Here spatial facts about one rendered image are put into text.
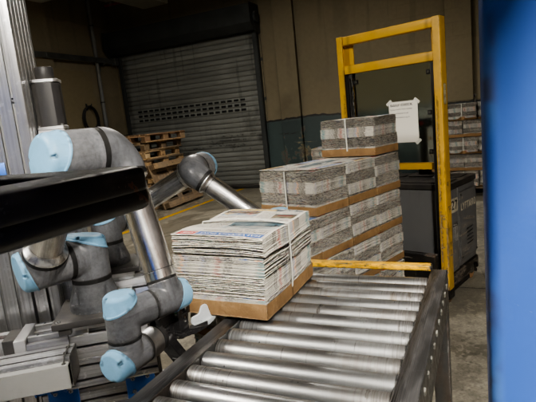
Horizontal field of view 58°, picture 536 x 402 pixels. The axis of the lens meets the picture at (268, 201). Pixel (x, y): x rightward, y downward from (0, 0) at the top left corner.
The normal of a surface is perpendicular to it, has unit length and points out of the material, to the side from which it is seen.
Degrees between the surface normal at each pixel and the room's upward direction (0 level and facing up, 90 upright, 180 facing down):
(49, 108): 90
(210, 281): 88
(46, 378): 90
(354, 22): 90
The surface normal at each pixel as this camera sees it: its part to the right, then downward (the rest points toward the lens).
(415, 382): -0.10, -0.98
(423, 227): -0.66, 0.19
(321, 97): -0.40, 0.19
